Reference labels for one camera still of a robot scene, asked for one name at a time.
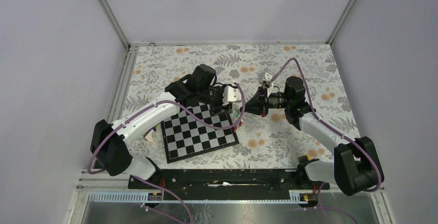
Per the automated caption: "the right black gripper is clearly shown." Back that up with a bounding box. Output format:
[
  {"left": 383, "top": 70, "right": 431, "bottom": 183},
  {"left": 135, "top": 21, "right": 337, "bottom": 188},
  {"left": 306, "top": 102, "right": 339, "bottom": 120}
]
[{"left": 240, "top": 85, "right": 292, "bottom": 118}]

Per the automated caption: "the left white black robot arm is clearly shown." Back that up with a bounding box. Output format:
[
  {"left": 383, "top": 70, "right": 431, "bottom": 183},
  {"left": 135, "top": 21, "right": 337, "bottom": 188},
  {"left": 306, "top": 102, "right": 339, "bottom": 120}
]
[{"left": 90, "top": 64, "right": 244, "bottom": 188}]

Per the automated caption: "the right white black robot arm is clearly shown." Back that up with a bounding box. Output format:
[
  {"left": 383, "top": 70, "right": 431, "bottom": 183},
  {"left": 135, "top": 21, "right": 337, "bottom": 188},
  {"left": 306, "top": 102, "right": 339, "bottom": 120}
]
[{"left": 240, "top": 76, "right": 384, "bottom": 196}]

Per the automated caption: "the floral patterned table mat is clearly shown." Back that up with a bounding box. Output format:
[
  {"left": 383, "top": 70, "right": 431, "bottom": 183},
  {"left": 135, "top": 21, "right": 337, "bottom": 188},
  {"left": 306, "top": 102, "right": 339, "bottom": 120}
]
[{"left": 122, "top": 44, "right": 359, "bottom": 169}]

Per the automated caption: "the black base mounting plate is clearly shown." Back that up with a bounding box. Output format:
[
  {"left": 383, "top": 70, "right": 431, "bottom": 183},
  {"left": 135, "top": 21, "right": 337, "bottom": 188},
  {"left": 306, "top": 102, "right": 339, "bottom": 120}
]
[{"left": 147, "top": 169, "right": 321, "bottom": 199}]

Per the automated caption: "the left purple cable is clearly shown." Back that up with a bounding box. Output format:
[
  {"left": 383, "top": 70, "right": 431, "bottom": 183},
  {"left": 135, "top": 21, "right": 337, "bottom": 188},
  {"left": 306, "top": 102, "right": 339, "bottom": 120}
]
[{"left": 87, "top": 82, "right": 247, "bottom": 224}]

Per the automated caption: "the purple cable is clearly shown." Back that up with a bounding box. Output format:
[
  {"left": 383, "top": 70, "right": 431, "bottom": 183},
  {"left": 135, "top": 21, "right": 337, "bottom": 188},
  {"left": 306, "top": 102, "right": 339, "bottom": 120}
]
[
  {"left": 268, "top": 57, "right": 382, "bottom": 224},
  {"left": 87, "top": 82, "right": 247, "bottom": 224}
]

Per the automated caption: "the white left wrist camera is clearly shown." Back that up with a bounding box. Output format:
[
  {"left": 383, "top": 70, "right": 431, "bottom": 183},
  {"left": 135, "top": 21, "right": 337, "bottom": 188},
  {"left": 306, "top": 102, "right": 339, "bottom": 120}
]
[{"left": 223, "top": 85, "right": 242, "bottom": 106}]

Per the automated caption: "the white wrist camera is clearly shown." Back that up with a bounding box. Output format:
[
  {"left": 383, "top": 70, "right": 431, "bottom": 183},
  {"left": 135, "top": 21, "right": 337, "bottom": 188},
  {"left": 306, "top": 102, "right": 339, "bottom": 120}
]
[
  {"left": 258, "top": 72, "right": 272, "bottom": 88},
  {"left": 223, "top": 85, "right": 242, "bottom": 106}
]

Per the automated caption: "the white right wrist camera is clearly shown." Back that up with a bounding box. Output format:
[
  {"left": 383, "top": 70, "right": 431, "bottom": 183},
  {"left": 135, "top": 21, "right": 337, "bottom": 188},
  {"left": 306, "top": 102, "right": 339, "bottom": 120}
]
[{"left": 258, "top": 72, "right": 272, "bottom": 88}]

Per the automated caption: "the grey slotted cable duct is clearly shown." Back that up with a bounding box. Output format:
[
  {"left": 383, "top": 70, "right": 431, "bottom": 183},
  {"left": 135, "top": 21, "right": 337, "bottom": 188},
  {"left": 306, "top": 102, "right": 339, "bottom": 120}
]
[{"left": 88, "top": 190, "right": 308, "bottom": 204}]

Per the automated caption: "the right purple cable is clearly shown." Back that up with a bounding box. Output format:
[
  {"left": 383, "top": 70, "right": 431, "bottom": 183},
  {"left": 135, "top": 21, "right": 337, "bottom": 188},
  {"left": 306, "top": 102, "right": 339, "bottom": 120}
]
[{"left": 268, "top": 57, "right": 382, "bottom": 224}]

